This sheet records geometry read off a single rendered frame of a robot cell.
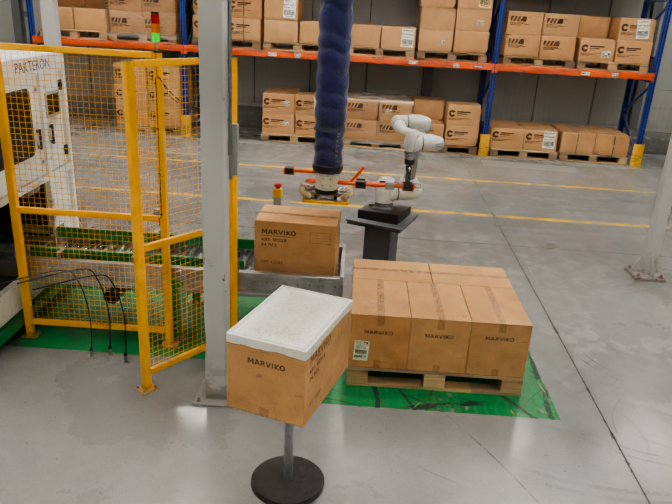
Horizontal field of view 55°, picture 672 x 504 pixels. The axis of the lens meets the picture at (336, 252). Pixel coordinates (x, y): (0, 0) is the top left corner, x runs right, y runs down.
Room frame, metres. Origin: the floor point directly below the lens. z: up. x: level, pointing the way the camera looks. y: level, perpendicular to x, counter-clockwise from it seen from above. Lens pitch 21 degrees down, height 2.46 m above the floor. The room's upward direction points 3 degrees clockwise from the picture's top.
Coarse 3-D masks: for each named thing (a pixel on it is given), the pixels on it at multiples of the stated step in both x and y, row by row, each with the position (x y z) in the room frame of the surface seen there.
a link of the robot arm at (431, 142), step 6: (396, 120) 5.13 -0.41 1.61; (402, 120) 5.13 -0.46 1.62; (396, 126) 5.07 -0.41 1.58; (402, 126) 5.01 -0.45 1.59; (402, 132) 4.97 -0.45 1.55; (420, 132) 4.87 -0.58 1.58; (426, 138) 4.65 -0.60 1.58; (432, 138) 4.66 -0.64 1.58; (438, 138) 4.67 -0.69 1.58; (426, 144) 4.63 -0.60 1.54; (432, 144) 4.64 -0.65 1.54; (438, 144) 4.65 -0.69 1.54; (426, 150) 4.66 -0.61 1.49; (432, 150) 4.66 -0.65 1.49
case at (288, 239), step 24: (264, 216) 4.57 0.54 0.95; (288, 216) 4.60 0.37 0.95; (312, 216) 4.64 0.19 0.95; (336, 216) 4.67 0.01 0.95; (264, 240) 4.47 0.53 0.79; (288, 240) 4.46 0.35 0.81; (312, 240) 4.45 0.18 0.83; (336, 240) 4.49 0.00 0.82; (264, 264) 4.47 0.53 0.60; (288, 264) 4.46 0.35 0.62; (312, 264) 4.45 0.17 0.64; (336, 264) 4.65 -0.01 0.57
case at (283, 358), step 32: (288, 288) 3.16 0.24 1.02; (256, 320) 2.77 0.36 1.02; (288, 320) 2.79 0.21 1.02; (320, 320) 2.81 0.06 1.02; (256, 352) 2.58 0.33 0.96; (288, 352) 2.53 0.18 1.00; (320, 352) 2.66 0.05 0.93; (256, 384) 2.58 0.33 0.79; (288, 384) 2.53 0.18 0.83; (320, 384) 2.68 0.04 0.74; (288, 416) 2.52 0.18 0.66
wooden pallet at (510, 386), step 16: (352, 368) 3.86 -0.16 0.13; (368, 368) 3.85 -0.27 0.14; (352, 384) 3.86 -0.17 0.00; (368, 384) 3.85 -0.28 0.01; (384, 384) 3.85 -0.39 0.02; (400, 384) 3.86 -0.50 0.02; (416, 384) 3.87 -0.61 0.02; (432, 384) 3.84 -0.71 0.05; (448, 384) 3.90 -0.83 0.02; (464, 384) 3.91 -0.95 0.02; (480, 384) 3.92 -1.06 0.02; (496, 384) 3.93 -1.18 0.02; (512, 384) 3.83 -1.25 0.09
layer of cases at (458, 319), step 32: (352, 288) 4.27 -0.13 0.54; (384, 288) 4.30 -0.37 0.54; (416, 288) 4.33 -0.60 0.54; (448, 288) 4.36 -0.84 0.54; (480, 288) 4.40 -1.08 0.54; (512, 288) 4.44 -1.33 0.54; (352, 320) 3.86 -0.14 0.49; (384, 320) 3.85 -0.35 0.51; (416, 320) 3.85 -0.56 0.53; (448, 320) 3.85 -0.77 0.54; (480, 320) 3.87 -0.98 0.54; (512, 320) 3.90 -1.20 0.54; (352, 352) 3.86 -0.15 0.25; (384, 352) 3.85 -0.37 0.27; (416, 352) 3.85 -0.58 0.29; (448, 352) 3.85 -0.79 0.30; (480, 352) 3.84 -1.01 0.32; (512, 352) 3.84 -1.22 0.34
